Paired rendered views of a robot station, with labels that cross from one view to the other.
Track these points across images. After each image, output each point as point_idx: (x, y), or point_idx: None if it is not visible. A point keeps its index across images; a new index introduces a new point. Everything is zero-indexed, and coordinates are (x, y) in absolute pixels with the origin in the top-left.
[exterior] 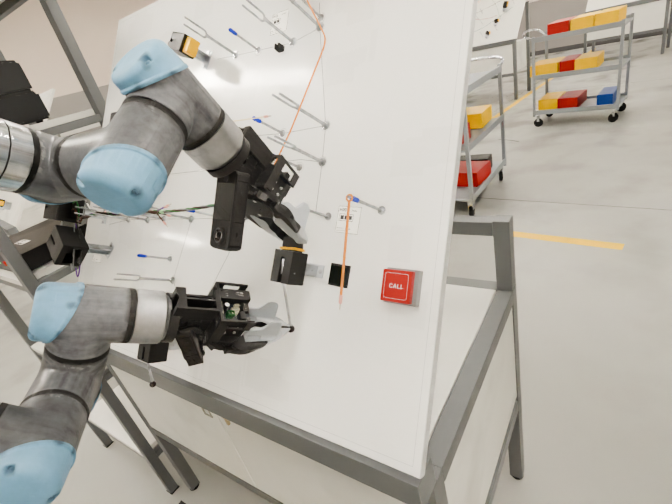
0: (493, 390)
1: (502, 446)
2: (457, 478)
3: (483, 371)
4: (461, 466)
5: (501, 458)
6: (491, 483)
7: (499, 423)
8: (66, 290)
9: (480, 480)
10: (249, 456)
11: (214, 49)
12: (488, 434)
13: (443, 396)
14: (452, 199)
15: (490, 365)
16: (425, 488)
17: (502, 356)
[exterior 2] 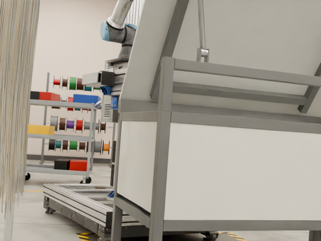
0: (139, 145)
1: (138, 210)
2: (123, 136)
3: (136, 115)
4: (125, 135)
5: (134, 208)
6: (131, 205)
7: (138, 180)
8: None
9: (127, 174)
10: None
11: None
12: (133, 162)
13: None
14: (139, 19)
15: (140, 124)
16: (119, 105)
17: (146, 140)
